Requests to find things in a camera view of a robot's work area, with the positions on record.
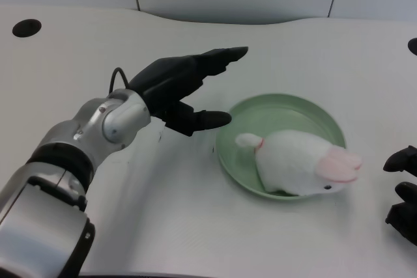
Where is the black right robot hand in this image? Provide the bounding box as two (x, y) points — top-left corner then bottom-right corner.
(382, 145), (417, 247)

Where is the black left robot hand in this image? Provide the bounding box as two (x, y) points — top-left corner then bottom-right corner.
(128, 46), (250, 137)

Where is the white rabbit doll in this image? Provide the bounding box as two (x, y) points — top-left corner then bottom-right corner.
(235, 130), (363, 196)

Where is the green round plate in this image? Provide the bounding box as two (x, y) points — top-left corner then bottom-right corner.
(215, 93), (347, 202)

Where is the black cable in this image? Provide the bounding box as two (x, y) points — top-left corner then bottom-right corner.
(108, 67), (132, 95)

